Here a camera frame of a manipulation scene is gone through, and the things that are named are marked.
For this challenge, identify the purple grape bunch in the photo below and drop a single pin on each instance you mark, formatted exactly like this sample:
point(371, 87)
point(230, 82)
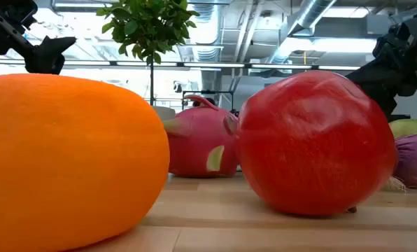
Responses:
point(416, 161)

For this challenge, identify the pink dragon fruit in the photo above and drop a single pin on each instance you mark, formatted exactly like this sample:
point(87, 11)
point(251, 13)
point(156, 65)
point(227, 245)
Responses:
point(194, 140)

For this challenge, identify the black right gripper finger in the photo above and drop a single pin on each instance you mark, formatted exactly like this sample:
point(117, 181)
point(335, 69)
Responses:
point(378, 85)

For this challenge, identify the orange fruit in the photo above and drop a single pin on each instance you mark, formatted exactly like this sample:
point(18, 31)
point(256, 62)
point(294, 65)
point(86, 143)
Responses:
point(72, 157)

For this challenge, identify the green leafy plant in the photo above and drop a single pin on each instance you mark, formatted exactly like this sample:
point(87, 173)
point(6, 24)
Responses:
point(145, 24)

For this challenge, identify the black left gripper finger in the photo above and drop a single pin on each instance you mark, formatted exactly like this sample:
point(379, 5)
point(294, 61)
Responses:
point(45, 56)

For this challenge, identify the silver ventilation duct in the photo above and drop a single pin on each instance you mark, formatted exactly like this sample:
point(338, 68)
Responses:
point(313, 14)

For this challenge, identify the yellow-green lemon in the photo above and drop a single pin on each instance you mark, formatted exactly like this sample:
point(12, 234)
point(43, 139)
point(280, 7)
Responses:
point(413, 127)

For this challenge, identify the red pomegranate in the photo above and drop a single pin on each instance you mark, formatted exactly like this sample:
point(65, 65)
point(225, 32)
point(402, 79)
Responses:
point(313, 147)

